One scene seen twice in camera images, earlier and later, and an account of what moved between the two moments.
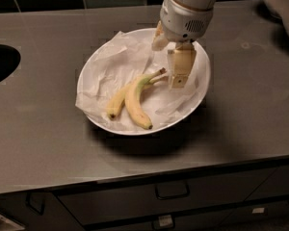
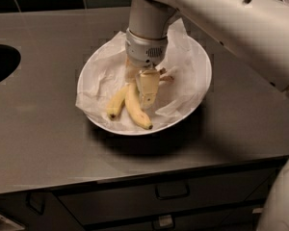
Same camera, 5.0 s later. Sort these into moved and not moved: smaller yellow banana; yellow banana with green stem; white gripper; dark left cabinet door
Moved: white gripper
Not moved: dark left cabinet door; smaller yellow banana; yellow banana with green stem
